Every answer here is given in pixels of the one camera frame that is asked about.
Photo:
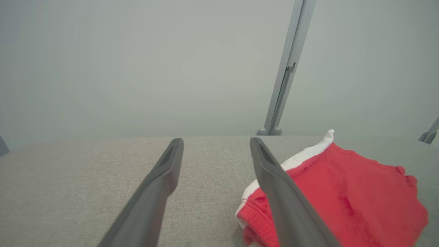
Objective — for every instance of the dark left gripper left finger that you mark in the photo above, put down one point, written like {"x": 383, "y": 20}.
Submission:
{"x": 151, "y": 206}

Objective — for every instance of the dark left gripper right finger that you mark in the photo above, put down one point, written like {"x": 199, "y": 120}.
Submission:
{"x": 288, "y": 212}

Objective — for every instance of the red shorts with white trim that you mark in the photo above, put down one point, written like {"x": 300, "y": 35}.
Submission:
{"x": 360, "y": 199}

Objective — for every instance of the grey partition post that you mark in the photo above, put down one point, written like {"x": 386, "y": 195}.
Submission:
{"x": 3, "y": 147}
{"x": 291, "y": 51}
{"x": 429, "y": 135}

